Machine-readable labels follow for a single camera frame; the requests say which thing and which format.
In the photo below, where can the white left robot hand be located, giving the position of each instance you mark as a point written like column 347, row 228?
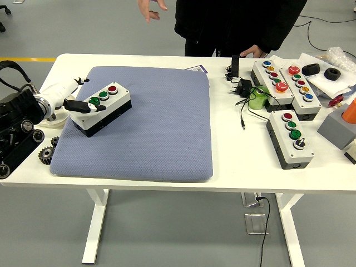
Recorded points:
column 59, row 90

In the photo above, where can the person's left hand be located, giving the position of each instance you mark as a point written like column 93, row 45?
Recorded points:
column 254, row 51

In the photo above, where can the person's right hand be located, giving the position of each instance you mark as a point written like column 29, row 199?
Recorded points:
column 147, row 8

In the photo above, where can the grey four-button control box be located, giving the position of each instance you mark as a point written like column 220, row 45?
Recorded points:
column 111, row 105
column 281, row 130

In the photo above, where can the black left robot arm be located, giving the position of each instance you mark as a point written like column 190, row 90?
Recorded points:
column 16, row 105

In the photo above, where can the grey five-button control box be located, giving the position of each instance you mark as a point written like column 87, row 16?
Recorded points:
column 313, row 107
column 262, row 78

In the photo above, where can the black upright rectangular device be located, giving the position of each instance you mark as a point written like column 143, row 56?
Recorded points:
column 235, row 65

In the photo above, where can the dark metal cylinder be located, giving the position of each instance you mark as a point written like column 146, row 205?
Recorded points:
column 52, row 116

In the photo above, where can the small white paper sheet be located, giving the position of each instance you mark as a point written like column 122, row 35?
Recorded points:
column 281, row 61

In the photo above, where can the cream shallow dish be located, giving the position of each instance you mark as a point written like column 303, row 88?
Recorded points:
column 59, row 121

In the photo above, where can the person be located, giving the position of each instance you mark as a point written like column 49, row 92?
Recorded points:
column 236, row 22

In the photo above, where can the black power adapter plug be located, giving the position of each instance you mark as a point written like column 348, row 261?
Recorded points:
column 245, row 84

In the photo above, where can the yellow floor tape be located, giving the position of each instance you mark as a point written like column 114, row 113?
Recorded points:
column 27, row 59

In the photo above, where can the green plastic cylinder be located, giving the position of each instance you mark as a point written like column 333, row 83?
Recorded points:
column 257, row 101

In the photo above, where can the small dark metal gear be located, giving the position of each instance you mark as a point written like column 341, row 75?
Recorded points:
column 54, row 142

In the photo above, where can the purple-edged label card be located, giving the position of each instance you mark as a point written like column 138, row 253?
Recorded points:
column 198, row 68

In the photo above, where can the large dark metal gear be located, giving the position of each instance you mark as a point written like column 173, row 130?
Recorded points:
column 41, row 159

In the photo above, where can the large white paper sheet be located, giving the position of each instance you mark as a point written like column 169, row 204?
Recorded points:
column 328, row 87

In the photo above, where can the clear bubble wrap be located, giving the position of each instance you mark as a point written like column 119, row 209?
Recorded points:
column 339, row 57

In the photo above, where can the black office chair base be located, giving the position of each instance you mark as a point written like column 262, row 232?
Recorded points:
column 2, row 27

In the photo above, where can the red knob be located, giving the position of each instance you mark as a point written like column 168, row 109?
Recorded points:
column 335, row 100

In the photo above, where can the blue-grey padded mat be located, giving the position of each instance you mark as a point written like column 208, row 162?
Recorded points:
column 153, row 125

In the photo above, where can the grey block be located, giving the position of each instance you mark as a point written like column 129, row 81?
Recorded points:
column 333, row 128

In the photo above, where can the orange cylinder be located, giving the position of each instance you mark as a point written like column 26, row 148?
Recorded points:
column 351, row 114

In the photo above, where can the white table leg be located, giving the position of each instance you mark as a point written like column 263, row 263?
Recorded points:
column 96, row 222
column 289, row 222

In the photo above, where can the small white box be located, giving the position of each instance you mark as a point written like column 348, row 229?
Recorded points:
column 351, row 151

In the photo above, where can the small metal floor bracket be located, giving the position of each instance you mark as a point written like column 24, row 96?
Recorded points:
column 249, row 200

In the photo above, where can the large metal floor bracket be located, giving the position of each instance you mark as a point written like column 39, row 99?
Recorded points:
column 254, row 224

